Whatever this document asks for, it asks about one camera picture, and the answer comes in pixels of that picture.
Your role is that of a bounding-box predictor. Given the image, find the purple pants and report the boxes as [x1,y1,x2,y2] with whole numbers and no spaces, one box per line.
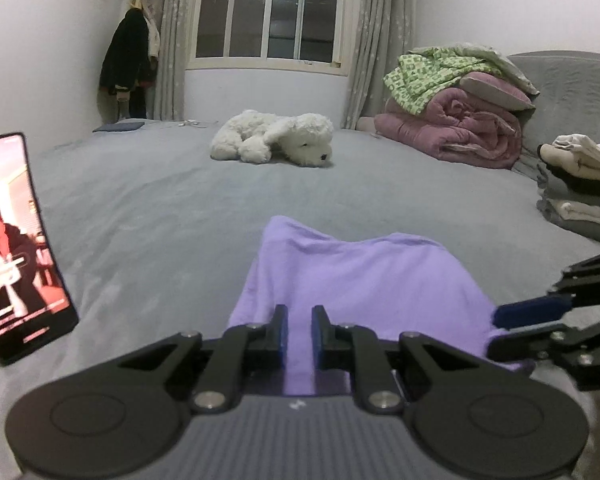
[227,214,537,397]

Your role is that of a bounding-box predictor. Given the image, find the stack of folded clothes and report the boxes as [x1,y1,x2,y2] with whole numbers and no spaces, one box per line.
[536,133,600,242]

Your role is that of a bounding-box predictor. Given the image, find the smartphone with lit screen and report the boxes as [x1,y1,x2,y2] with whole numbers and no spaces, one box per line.
[0,132,79,364]

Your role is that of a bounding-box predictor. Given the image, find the grey quilted headboard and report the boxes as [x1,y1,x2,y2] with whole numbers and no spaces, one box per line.
[509,50,600,179]

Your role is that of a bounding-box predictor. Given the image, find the pink folded quilt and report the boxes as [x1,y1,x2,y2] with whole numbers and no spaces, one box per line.
[356,88,522,169]

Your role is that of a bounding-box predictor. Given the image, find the white grey pillow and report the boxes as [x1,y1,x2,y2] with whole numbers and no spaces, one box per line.
[412,41,541,98]

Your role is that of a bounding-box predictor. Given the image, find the pink grey pillow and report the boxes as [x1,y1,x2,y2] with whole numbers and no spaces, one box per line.
[458,72,534,112]

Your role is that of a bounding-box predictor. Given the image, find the green patterned blanket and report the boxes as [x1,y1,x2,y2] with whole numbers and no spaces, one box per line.
[382,46,504,116]

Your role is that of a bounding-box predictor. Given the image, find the white plush dog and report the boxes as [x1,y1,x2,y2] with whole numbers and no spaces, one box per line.
[210,110,335,167]

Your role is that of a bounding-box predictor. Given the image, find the grey right curtain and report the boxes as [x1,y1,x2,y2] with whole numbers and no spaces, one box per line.
[341,0,415,129]

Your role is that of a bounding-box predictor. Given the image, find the grey curtain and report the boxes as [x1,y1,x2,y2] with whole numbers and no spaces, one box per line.
[341,0,415,129]
[148,0,195,120]

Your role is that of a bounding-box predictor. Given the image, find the dark hanging coat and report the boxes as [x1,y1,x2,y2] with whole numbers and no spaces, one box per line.
[99,6,157,119]

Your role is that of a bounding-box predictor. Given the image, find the grey left curtain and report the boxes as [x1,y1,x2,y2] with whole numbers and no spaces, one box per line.
[148,0,195,120]

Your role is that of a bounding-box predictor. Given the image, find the window with white frame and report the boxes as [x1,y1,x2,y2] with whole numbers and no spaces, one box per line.
[188,0,360,76]

